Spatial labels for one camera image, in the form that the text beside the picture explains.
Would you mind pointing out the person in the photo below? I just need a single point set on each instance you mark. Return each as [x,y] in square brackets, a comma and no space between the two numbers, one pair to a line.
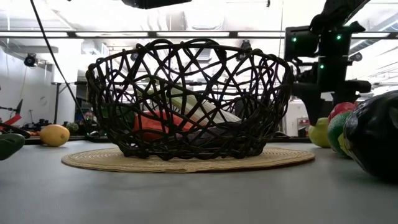
[88,116]

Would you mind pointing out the dark green round lime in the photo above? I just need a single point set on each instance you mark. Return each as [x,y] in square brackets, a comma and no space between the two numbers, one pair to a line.
[335,133]

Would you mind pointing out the light green apple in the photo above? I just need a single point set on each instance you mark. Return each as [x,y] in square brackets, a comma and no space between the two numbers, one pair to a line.
[319,135]

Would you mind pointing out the round woven straw placemat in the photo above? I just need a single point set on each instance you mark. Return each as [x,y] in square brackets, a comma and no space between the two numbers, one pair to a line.
[186,166]

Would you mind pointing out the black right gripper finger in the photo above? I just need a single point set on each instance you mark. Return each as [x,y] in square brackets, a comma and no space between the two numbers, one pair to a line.
[342,98]
[312,105]

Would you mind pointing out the small green background plant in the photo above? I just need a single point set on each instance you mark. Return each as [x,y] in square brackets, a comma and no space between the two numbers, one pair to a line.
[73,128]

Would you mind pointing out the yellow orange citrus fruit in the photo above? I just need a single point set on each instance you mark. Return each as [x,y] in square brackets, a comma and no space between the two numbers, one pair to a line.
[54,136]

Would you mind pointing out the black metal table frame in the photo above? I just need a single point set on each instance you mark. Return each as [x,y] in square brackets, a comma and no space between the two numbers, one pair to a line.
[31,140]

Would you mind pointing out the black ceiling-mounted device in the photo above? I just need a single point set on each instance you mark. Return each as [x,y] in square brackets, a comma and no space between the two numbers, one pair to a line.
[245,46]
[30,60]
[356,57]

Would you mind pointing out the long ceiling light strip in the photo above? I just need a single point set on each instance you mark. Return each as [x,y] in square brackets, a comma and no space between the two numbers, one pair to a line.
[192,34]

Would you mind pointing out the dark green cucumber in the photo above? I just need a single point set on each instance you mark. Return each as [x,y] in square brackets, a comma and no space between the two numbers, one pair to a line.
[9,146]

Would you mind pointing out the red background object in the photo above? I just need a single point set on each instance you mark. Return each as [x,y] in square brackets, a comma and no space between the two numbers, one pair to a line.
[14,119]

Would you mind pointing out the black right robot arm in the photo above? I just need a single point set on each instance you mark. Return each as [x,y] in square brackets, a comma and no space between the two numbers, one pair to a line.
[332,18]

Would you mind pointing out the dark purple eggplant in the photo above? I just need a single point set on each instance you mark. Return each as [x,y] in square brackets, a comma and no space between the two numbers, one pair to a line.
[373,137]

